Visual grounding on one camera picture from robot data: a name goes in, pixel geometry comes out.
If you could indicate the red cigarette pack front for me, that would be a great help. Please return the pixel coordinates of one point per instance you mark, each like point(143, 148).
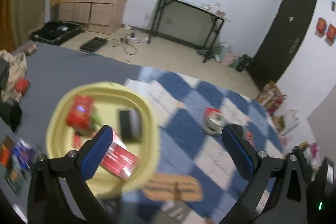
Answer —
point(212, 113)

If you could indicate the small metal pot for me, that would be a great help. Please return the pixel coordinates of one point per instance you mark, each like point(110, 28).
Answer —
point(214, 127)

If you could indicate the black folding table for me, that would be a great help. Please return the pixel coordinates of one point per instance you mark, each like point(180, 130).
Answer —
point(188, 24)

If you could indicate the red cigarette carton back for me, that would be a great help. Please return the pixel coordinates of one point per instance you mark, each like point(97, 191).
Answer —
point(118, 160)

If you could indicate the cardboard snack box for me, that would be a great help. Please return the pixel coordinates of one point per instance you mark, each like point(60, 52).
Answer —
point(271, 98)

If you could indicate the red box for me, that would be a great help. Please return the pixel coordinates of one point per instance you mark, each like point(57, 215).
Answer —
point(80, 115)

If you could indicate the pile of clothes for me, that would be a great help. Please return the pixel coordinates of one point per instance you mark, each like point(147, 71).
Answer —
point(13, 69)

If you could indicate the white paper bag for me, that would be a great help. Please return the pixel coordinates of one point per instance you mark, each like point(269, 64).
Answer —
point(286, 123)

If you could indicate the blue checkered plush rug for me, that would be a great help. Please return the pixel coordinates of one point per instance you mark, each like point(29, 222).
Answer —
point(179, 102)

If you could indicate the black sponge cylinder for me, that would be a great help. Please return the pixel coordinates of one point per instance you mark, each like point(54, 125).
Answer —
point(130, 124)

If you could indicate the green clip keychain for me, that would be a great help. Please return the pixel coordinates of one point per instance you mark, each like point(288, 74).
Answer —
point(96, 119)

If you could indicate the black open suitcase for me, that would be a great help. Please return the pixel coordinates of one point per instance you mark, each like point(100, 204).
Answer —
point(56, 32)

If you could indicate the dark door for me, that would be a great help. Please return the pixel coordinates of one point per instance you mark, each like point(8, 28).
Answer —
point(282, 41)

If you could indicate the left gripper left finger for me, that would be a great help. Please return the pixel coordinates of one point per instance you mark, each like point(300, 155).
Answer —
point(47, 202)

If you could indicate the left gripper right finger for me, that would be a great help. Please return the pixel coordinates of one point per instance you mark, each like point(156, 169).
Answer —
point(276, 190)

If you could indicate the yellow oval tray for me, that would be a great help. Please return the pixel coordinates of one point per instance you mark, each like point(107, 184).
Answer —
point(108, 97)

